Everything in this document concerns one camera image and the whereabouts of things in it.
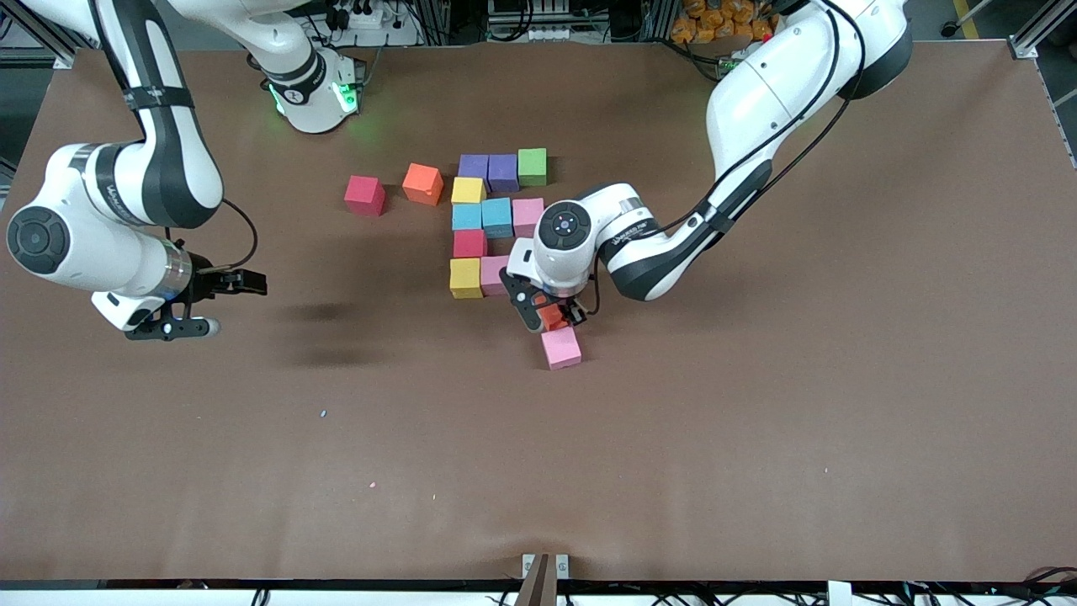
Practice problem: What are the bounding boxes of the light pink foam cube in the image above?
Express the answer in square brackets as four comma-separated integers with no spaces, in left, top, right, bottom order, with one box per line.
[512,198,547,240]
[480,255,513,297]
[540,326,583,371]

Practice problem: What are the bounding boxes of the dented orange foam cube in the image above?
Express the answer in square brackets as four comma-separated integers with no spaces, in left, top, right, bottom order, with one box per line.
[401,162,444,207]

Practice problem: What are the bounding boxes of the white power strip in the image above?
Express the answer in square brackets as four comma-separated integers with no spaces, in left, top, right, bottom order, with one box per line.
[335,3,390,31]

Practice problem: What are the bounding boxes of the bag of orange items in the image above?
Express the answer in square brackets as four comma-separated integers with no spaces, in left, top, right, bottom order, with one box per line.
[671,0,779,45]

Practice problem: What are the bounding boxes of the metal table clamp bracket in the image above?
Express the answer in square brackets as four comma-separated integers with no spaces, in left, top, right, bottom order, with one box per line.
[515,553,570,606]

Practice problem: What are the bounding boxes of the aluminium table edge rail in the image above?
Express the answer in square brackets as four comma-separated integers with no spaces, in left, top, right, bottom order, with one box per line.
[1037,57,1077,169]

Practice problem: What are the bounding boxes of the aluminium frame profile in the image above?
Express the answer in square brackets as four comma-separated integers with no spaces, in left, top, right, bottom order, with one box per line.
[1014,0,1077,60]

